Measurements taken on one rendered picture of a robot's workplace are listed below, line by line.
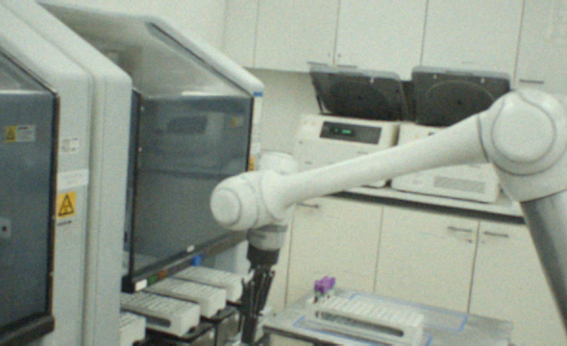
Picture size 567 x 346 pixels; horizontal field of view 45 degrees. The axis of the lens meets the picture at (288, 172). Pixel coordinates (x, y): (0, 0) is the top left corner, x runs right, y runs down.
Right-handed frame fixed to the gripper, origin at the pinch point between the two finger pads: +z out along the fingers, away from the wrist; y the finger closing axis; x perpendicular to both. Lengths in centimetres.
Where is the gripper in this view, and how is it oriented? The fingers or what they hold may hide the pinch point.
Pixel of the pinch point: (249, 329)
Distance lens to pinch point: 161.0
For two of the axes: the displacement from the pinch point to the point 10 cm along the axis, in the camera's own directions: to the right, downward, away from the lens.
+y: -4.3, 0.6, -9.0
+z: -1.8, 9.7, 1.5
